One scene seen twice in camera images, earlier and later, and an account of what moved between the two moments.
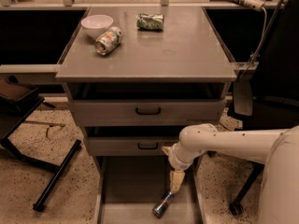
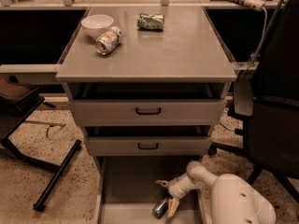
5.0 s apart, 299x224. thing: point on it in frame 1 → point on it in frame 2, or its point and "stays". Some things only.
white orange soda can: [108, 40] stays
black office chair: [265, 92] stays
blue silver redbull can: [161, 207] stays
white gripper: [175, 162] → [177, 188]
